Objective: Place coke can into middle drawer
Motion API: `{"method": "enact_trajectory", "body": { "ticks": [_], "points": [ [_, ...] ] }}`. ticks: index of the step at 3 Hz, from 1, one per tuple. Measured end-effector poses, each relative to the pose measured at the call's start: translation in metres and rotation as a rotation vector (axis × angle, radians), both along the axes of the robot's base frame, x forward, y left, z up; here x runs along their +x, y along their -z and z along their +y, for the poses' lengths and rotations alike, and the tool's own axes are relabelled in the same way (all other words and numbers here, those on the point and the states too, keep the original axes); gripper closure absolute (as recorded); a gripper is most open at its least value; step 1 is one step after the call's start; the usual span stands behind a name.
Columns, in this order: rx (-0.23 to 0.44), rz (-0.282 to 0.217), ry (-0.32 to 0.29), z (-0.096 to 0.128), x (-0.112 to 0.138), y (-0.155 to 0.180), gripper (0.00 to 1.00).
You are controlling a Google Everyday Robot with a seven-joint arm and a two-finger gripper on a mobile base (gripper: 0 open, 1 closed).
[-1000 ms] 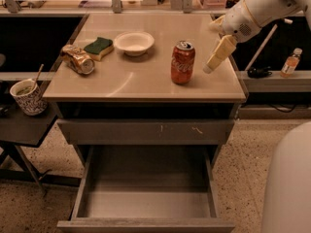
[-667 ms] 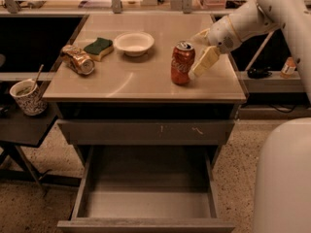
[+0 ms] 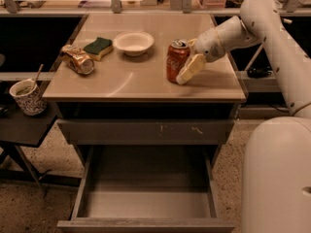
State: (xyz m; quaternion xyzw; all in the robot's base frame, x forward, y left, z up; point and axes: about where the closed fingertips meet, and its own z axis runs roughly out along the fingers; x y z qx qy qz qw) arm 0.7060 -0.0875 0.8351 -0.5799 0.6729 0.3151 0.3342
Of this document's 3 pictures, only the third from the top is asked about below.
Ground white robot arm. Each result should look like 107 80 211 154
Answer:
177 0 311 233

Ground black side table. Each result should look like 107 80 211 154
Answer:
0 93 80 188

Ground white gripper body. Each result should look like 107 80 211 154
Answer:
194 28 225 62

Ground crushed gold soda can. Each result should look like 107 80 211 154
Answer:
60 45 94 75

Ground wooden stir stick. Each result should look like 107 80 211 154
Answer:
31 64 44 90

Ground grey drawer cabinet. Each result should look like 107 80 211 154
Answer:
44 12 246 160

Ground patterned paper cup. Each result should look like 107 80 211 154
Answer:
9 79 48 116

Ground white rod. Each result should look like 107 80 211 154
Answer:
244 17 293 71

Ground black object on shelf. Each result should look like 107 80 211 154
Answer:
247 67 271 79

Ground green yellow sponge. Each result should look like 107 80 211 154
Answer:
84 37 114 61

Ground red coke can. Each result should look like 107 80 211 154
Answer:
166 39 190 83

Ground white paper bowl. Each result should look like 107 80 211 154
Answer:
114 32 155 56

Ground open grey middle drawer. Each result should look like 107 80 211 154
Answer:
57 146 234 233

